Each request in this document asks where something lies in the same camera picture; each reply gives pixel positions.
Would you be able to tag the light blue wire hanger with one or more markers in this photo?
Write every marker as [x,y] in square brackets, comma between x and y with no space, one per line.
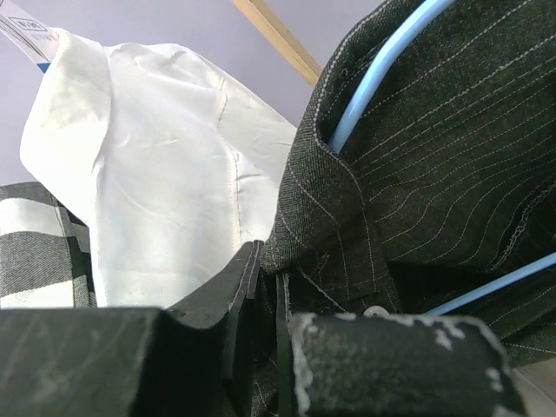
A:
[377,70]

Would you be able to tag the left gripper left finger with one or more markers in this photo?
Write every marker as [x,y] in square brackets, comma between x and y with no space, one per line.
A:
[194,359]

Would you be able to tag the wooden clothes rack frame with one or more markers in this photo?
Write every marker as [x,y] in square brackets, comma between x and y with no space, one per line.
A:
[265,20]

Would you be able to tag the black white checked shirt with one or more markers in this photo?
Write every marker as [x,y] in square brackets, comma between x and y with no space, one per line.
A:
[45,253]

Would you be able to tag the dark pinstriped shirt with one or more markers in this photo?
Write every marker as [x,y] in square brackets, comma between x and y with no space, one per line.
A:
[446,183]

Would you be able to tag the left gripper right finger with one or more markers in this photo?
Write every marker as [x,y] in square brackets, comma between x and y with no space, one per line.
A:
[389,365]

